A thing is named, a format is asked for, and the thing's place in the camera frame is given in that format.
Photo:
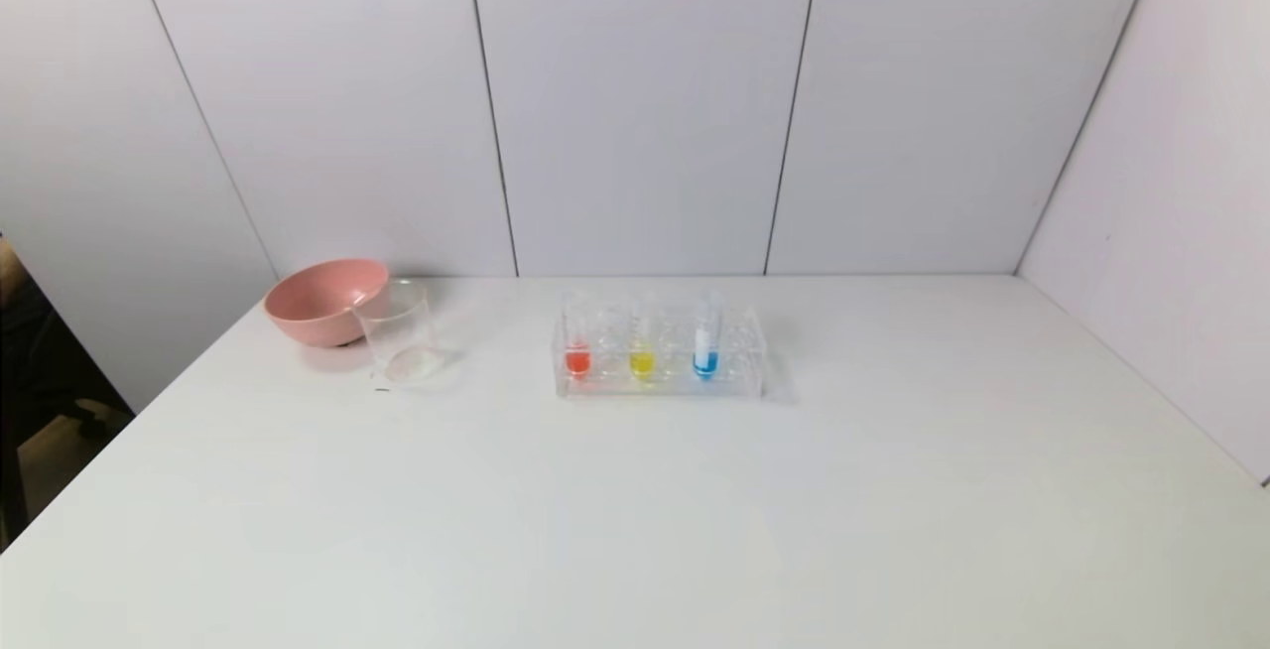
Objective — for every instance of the test tube with red pigment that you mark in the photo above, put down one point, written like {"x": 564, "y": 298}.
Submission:
{"x": 577, "y": 361}

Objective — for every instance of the test tube with yellow pigment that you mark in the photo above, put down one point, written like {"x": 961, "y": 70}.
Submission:
{"x": 642, "y": 362}

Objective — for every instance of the test tube with blue pigment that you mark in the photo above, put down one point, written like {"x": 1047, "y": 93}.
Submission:
{"x": 705, "y": 362}

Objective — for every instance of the clear acrylic test tube rack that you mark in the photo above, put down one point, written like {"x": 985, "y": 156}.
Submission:
{"x": 739, "y": 371}

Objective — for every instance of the clear plastic beaker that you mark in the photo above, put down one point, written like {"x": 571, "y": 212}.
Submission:
{"x": 397, "y": 336}

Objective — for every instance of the pink bowl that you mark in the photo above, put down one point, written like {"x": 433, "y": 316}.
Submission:
{"x": 313, "y": 307}

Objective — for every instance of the dark equipment beside table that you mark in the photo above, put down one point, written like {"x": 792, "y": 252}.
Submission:
{"x": 45, "y": 371}

